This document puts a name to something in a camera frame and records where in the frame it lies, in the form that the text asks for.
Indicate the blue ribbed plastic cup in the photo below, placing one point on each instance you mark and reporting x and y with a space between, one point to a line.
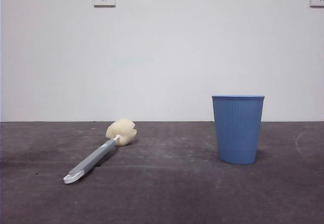
238 132

